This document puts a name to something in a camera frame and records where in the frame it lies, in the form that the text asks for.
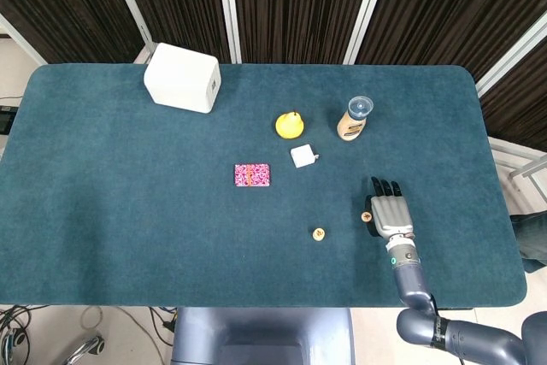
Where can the white partition post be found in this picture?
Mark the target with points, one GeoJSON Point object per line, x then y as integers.
{"type": "Point", "coordinates": [21, 38]}
{"type": "Point", "coordinates": [228, 8]}
{"type": "Point", "coordinates": [128, 1]}
{"type": "Point", "coordinates": [513, 57]}
{"type": "Point", "coordinates": [367, 8]}

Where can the white metal rack frame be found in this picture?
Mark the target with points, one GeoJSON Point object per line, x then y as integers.
{"type": "Point", "coordinates": [519, 164]}

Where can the pink patterned card deck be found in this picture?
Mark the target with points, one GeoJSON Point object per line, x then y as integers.
{"type": "Point", "coordinates": [260, 174]}

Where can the black power plug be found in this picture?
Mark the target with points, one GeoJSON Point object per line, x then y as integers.
{"type": "Point", "coordinates": [166, 324]}

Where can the wooden chess disc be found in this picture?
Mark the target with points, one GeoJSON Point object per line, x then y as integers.
{"type": "Point", "coordinates": [365, 216]}
{"type": "Point", "coordinates": [319, 234]}

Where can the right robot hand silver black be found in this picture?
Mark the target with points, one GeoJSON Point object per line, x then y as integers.
{"type": "Point", "coordinates": [391, 215]}

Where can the yellow pear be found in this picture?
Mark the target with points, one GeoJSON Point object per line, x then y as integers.
{"type": "Point", "coordinates": [288, 125]}

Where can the chrome chair caster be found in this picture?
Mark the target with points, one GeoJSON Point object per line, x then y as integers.
{"type": "Point", "coordinates": [87, 345]}

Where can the dark blue trouser leg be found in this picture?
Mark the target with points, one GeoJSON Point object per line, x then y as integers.
{"type": "Point", "coordinates": [532, 241]}

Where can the teal table cloth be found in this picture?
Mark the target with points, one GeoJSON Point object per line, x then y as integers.
{"type": "Point", "coordinates": [128, 211]}

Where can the black electronic device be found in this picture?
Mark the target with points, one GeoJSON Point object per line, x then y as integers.
{"type": "Point", "coordinates": [6, 119]}

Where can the white USB wall charger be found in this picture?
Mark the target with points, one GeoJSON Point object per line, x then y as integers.
{"type": "Point", "coordinates": [301, 156]}

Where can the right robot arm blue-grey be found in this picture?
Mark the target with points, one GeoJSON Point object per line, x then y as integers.
{"type": "Point", "coordinates": [410, 279]}

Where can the blue-grey robot torso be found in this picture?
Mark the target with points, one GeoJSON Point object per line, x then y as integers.
{"type": "Point", "coordinates": [262, 335]}

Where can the beige sauce squeeze bottle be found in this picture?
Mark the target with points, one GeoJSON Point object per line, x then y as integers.
{"type": "Point", "coordinates": [351, 127]}

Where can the orange rubber band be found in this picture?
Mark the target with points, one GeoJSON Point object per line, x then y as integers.
{"type": "Point", "coordinates": [248, 174]}

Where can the white rounded plastic box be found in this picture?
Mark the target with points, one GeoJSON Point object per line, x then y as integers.
{"type": "Point", "coordinates": [181, 78]}

